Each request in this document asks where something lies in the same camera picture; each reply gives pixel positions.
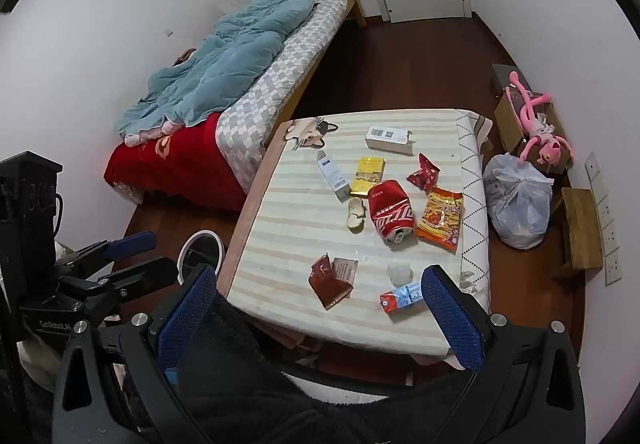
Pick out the wooden low table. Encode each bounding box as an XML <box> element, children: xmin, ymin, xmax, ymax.
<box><xmin>260</xmin><ymin>314</ymin><xmax>416</xmax><ymax>387</ymax></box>

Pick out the white rectangular box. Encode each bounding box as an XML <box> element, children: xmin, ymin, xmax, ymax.
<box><xmin>365</xmin><ymin>125</ymin><xmax>415</xmax><ymax>157</ymax></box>

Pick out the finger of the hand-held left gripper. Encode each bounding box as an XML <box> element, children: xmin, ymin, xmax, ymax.
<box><xmin>54</xmin><ymin>231</ymin><xmax>157</xmax><ymax>275</ymax></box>
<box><xmin>60</xmin><ymin>258</ymin><xmax>179</xmax><ymax>305</ymax></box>

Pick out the brown sachet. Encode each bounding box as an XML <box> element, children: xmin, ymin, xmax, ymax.
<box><xmin>309</xmin><ymin>254</ymin><xmax>353</xmax><ymax>311</ymax></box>

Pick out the small wooden stool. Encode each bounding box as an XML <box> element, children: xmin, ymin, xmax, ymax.
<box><xmin>552</xmin><ymin>187</ymin><xmax>605</xmax><ymax>281</ymax></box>

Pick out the slim white box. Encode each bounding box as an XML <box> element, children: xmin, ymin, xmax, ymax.
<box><xmin>316</xmin><ymin>150</ymin><xmax>351</xmax><ymax>202</ymax></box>

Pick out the brown paper card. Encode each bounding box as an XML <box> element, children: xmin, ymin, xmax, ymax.
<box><xmin>330</xmin><ymin>258</ymin><xmax>359</xmax><ymax>295</ymax></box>

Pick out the beige wrapper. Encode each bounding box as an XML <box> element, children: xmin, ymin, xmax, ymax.
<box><xmin>346</xmin><ymin>198</ymin><xmax>368</xmax><ymax>233</ymax></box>

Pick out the table with striped cloth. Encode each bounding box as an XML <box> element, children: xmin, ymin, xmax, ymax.
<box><xmin>220</xmin><ymin>108</ymin><xmax>493</xmax><ymax>357</ymax></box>

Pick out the grey plastic bag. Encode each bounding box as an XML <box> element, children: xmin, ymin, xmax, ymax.
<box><xmin>482</xmin><ymin>154</ymin><xmax>555</xmax><ymax>251</ymax></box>

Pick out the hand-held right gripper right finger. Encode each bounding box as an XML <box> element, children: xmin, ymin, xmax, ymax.
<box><xmin>421</xmin><ymin>265</ymin><xmax>587</xmax><ymax>444</ymax></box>

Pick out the grey checkered bed sheet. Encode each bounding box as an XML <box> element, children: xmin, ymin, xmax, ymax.
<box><xmin>215</xmin><ymin>0</ymin><xmax>348</xmax><ymax>197</ymax></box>

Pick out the wooden bed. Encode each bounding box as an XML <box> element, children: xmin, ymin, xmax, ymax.
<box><xmin>102</xmin><ymin>0</ymin><xmax>368</xmax><ymax>212</ymax></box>

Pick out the white round waste bin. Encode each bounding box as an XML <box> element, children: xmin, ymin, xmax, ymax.
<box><xmin>178</xmin><ymin>231</ymin><xmax>223</xmax><ymax>282</ymax></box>

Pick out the small red blue carton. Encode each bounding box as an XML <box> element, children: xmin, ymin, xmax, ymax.
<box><xmin>378</xmin><ymin>280</ymin><xmax>426</xmax><ymax>317</ymax></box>

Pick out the red blanket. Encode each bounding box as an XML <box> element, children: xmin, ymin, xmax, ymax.
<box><xmin>103</xmin><ymin>111</ymin><xmax>251</xmax><ymax>212</ymax></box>

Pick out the red soda can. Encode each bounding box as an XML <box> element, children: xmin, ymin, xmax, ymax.
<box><xmin>367</xmin><ymin>179</ymin><xmax>416</xmax><ymax>245</ymax></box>

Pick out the pink plush toy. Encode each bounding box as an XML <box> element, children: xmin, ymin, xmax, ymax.
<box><xmin>505</xmin><ymin>71</ymin><xmax>575</xmax><ymax>169</ymax></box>

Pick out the brown cardboard box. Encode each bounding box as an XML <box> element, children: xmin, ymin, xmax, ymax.
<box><xmin>494</xmin><ymin>88</ymin><xmax>576</xmax><ymax>175</ymax></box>

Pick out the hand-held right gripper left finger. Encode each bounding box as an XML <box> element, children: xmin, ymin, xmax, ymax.
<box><xmin>51</xmin><ymin>264</ymin><xmax>218</xmax><ymax>444</ymax></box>

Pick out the orange snack packet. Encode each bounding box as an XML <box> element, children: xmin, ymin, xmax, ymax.
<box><xmin>416</xmin><ymin>189</ymin><xmax>463</xmax><ymax>255</ymax></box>

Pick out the pink cloth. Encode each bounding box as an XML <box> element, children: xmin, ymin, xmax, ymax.
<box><xmin>124</xmin><ymin>121</ymin><xmax>187</xmax><ymax>147</ymax></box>

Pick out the clear plastic cup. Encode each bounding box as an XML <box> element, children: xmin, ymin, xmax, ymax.
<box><xmin>387</xmin><ymin>261</ymin><xmax>413</xmax><ymax>285</ymax></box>

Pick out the yellow cigarette box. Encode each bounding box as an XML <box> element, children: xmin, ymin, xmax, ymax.
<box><xmin>350</xmin><ymin>157</ymin><xmax>387</xmax><ymax>198</ymax></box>

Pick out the light blue quilt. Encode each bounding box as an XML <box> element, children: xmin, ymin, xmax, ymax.
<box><xmin>115</xmin><ymin>0</ymin><xmax>351</xmax><ymax>137</ymax></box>

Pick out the red snack wrapper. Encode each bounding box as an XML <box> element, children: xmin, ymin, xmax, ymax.
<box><xmin>406</xmin><ymin>153</ymin><xmax>442</xmax><ymax>195</ymax></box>

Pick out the white cloth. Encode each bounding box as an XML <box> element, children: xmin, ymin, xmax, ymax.
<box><xmin>17</xmin><ymin>339</ymin><xmax>63</xmax><ymax>391</ymax></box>

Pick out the person's dark fleece clothing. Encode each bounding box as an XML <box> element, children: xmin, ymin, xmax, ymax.
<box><xmin>170</xmin><ymin>294</ymin><xmax>501</xmax><ymax>444</ymax></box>

